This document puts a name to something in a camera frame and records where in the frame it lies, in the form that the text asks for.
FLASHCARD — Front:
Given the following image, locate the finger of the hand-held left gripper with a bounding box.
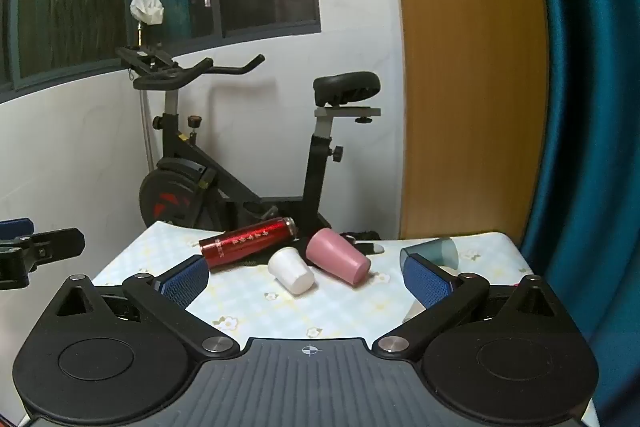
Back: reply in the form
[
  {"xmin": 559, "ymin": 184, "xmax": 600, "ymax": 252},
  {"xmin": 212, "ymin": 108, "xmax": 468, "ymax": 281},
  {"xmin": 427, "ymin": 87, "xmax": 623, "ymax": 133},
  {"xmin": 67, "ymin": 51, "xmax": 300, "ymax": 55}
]
[
  {"xmin": 0, "ymin": 218, "xmax": 35, "ymax": 238},
  {"xmin": 0, "ymin": 228, "xmax": 86, "ymax": 292}
]

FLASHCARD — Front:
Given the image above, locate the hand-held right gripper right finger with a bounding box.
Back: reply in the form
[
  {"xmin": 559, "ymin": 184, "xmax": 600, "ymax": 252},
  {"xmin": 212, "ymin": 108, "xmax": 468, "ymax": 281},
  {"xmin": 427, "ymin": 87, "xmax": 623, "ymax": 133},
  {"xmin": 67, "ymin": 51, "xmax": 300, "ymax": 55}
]
[{"xmin": 375, "ymin": 255, "xmax": 573, "ymax": 360}]

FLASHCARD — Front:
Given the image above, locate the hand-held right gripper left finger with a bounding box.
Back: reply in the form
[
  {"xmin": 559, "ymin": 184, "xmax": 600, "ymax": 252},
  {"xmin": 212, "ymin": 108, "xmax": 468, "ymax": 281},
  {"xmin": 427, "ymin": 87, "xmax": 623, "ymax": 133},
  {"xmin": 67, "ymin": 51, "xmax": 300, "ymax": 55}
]
[{"xmin": 40, "ymin": 255, "xmax": 241, "ymax": 360}]

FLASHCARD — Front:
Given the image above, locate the translucent blue-grey cup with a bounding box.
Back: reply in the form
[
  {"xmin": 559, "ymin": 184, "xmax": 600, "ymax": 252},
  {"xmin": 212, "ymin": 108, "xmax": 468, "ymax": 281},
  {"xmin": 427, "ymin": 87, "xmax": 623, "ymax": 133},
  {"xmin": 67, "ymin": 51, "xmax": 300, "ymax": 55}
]
[{"xmin": 400, "ymin": 237, "xmax": 460, "ymax": 270}]

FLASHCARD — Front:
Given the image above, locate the pink cup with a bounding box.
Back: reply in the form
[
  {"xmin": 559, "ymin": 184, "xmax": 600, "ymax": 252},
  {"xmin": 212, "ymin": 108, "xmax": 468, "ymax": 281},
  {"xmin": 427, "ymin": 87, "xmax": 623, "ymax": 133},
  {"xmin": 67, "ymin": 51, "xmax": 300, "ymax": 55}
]
[{"xmin": 305, "ymin": 228, "xmax": 372, "ymax": 289}]

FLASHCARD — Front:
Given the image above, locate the white cup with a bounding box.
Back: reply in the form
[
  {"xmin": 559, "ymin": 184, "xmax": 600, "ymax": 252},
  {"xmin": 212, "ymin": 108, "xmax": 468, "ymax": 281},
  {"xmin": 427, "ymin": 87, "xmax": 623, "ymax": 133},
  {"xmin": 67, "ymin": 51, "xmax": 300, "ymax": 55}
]
[{"xmin": 267, "ymin": 247, "xmax": 316, "ymax": 296}]

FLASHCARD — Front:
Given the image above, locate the red thermos bottle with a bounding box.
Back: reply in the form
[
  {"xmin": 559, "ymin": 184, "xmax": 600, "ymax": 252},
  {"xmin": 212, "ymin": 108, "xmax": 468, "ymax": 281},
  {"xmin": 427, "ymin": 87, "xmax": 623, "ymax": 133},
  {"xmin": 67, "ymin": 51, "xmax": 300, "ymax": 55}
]
[{"xmin": 199, "ymin": 216, "xmax": 299, "ymax": 270}]

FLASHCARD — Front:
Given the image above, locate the floral tablecloth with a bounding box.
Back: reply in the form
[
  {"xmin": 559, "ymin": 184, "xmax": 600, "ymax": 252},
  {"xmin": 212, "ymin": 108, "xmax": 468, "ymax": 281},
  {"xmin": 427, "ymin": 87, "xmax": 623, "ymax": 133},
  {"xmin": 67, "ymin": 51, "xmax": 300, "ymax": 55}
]
[{"xmin": 20, "ymin": 221, "xmax": 601, "ymax": 427}]

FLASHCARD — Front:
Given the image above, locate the black exercise bike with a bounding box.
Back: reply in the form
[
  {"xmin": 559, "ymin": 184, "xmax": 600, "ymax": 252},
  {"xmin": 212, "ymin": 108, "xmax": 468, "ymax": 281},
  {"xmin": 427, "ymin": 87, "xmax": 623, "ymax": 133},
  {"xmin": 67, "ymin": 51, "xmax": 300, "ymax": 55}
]
[{"xmin": 115, "ymin": 47, "xmax": 383, "ymax": 240}]

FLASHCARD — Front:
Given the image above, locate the wooden door panel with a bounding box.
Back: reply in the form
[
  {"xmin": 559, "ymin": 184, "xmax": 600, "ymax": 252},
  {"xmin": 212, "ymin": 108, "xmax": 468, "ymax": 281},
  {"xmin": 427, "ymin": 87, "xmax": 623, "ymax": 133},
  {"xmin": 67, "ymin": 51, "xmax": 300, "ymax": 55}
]
[{"xmin": 387, "ymin": 0, "xmax": 551, "ymax": 240}]

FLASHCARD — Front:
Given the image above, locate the teal curtain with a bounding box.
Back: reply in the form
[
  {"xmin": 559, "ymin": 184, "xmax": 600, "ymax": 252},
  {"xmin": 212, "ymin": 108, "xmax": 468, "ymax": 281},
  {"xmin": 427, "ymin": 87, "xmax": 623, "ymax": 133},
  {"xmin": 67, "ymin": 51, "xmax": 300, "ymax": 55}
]
[{"xmin": 520, "ymin": 0, "xmax": 640, "ymax": 427}]

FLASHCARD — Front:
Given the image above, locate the white wrapped ball on stand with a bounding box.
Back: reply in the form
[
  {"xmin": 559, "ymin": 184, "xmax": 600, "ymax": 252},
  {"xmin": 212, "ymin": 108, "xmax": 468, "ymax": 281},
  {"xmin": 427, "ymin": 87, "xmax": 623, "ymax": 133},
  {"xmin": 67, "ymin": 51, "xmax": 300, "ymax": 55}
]
[{"xmin": 130, "ymin": 0, "xmax": 165, "ymax": 50}]

